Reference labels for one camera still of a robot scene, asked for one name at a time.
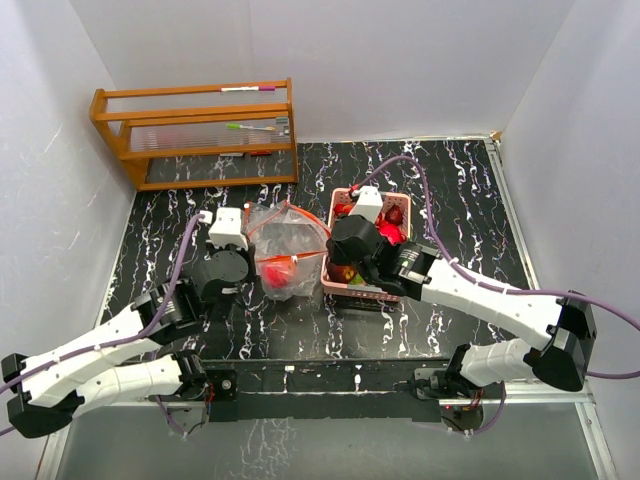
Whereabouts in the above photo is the clear orange zip bag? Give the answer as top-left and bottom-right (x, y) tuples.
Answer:
(244, 200), (330, 302)

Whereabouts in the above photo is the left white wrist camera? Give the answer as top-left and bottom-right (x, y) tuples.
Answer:
(208, 207), (249, 251)

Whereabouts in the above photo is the pink perforated plastic basket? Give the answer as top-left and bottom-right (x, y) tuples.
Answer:
(321, 188), (412, 302)

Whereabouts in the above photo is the purple cable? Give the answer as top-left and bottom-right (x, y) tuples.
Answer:
(0, 212), (214, 436)
(352, 155), (640, 379)

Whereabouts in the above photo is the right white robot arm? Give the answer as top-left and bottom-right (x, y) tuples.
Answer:
(327, 215), (597, 397)

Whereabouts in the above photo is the dark red plum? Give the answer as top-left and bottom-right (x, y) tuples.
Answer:
(327, 263), (357, 284)

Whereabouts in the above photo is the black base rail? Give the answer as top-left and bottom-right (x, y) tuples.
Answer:
(149, 357), (506, 424)

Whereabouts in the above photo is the red strawberry bunch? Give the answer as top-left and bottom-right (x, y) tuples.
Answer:
(333, 203), (407, 244)

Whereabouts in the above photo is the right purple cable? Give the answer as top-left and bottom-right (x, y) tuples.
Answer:
(352, 155), (640, 379)

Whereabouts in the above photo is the red green dragon fruit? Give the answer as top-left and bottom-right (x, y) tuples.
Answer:
(262, 263), (296, 289)

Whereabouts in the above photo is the pink white marker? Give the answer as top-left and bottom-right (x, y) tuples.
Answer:
(219, 85), (277, 93)

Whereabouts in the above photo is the wooden shelf rack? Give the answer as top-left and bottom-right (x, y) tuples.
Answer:
(89, 79), (299, 192)

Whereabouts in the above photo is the green yellow toothbrush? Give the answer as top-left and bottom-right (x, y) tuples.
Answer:
(225, 123), (276, 132)

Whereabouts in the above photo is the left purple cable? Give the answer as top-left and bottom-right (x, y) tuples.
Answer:
(0, 212), (214, 436)

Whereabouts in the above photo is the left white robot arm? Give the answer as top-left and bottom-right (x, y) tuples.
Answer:
(1, 245), (255, 439)

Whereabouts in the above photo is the dark purple fig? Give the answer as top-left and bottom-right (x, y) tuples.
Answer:
(385, 204), (404, 226)

